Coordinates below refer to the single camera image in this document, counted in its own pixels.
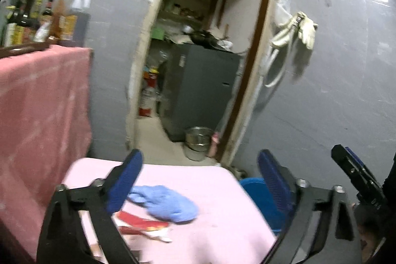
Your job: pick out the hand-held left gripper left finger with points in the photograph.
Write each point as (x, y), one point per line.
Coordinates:
(123, 185)

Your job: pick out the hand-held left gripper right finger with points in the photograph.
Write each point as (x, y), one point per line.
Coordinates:
(273, 182)

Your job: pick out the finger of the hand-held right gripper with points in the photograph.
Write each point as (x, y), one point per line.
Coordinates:
(355, 171)

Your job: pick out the blue plastic bin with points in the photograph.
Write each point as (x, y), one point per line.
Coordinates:
(263, 205)

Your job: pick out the red torn carton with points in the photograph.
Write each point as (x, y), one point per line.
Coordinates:
(139, 222)

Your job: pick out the blue cloth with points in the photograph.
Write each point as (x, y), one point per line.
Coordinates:
(167, 203)

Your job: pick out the metal pot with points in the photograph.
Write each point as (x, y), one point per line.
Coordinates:
(198, 143)

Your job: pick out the red white bottle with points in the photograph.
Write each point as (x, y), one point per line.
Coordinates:
(147, 103)

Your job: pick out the pink draped cloth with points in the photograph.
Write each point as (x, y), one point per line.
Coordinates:
(40, 115)

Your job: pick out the grey metal cabinet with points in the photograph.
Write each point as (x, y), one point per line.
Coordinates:
(201, 90)

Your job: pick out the white hanging gloves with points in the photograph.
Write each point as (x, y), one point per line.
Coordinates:
(306, 30)

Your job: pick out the dark pan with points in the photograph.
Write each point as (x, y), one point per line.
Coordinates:
(207, 38)

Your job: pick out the brown wooden shelf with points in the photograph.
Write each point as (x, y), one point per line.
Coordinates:
(21, 50)

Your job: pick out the large dark liquid jug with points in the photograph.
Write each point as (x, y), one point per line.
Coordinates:
(79, 19)

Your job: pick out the row of sauce bottles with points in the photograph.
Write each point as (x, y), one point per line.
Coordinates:
(27, 19)

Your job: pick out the wooden door frame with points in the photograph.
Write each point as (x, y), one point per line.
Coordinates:
(250, 81)

